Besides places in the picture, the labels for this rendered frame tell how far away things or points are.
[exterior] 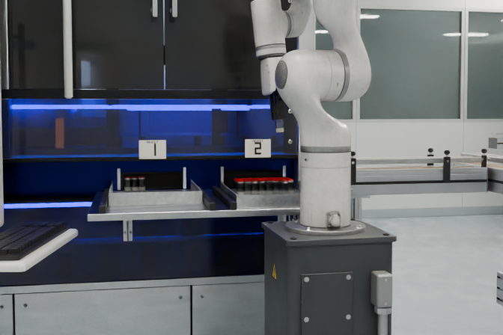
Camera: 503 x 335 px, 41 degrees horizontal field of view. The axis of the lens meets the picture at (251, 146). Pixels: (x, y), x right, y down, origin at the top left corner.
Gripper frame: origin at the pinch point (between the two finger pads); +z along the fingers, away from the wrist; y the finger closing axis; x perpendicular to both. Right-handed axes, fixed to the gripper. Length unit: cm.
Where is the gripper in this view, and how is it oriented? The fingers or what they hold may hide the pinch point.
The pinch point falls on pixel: (278, 112)
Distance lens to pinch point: 187.5
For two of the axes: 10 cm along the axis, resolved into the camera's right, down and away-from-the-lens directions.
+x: 9.6, -1.2, 2.4
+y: 2.4, 0.1, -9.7
